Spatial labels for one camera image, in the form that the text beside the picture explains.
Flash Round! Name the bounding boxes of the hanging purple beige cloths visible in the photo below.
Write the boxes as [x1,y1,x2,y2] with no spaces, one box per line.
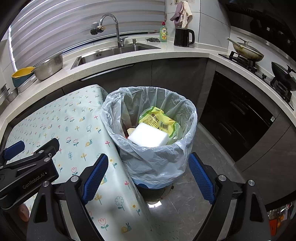
[170,1,193,28]

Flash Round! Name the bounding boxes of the red plastic bag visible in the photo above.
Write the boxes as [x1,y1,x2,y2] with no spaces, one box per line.
[123,130,129,138]

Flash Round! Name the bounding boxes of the large steel colander bowl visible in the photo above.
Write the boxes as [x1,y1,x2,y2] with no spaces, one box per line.
[33,53,63,81]

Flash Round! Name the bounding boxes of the black frying pan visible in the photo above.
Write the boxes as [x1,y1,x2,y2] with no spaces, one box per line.
[271,62,295,91]

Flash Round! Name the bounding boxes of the stainless steel sink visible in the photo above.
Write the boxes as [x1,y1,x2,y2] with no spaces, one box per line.
[71,43,159,69]

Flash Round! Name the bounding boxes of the chrome kitchen faucet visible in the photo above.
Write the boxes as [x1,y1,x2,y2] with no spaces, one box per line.
[90,13,129,49]

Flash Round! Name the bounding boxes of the green dish soap bottle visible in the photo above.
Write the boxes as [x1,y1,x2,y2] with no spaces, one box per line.
[159,22,168,42]

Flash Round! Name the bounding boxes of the person's left hand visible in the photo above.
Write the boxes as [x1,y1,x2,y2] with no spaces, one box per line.
[18,203,30,222]

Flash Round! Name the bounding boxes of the black range hood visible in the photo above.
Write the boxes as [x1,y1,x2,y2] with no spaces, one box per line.
[219,0,296,60]

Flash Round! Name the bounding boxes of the wok with glass lid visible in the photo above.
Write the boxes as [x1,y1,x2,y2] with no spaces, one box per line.
[227,37,264,62]

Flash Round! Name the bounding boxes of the yellow green snack bag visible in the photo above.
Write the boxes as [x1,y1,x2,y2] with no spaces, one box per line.
[138,106,182,145]

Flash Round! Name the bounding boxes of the small steel bowl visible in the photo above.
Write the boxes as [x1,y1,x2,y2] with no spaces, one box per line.
[6,88,19,103]

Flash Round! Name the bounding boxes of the black gas stove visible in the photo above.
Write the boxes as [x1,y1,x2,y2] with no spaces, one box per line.
[219,51,294,109]

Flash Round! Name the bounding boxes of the stacked steel steamer pots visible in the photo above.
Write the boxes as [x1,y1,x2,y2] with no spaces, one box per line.
[0,84,9,105]

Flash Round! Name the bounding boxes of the black electric kettle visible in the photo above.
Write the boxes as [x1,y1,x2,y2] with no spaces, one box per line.
[174,28,195,47]

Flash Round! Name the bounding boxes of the white melamine sponge block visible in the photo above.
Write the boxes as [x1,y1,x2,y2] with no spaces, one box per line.
[128,123,169,148]

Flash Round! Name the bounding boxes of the floral light blue tablecloth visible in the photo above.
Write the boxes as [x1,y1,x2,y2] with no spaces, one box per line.
[4,84,167,241]

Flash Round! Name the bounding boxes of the dark sink scrubber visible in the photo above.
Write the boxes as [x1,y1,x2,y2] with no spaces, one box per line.
[146,37,161,43]

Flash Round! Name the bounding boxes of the grey striped window blind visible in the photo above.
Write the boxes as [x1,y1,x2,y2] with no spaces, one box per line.
[9,1,166,69]

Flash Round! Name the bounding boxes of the trash bin with plastic liner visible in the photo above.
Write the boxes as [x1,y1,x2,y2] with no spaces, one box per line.
[100,86,198,202]

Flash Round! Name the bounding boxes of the beige paper pouch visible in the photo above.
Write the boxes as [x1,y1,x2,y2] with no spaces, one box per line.
[127,128,135,137]

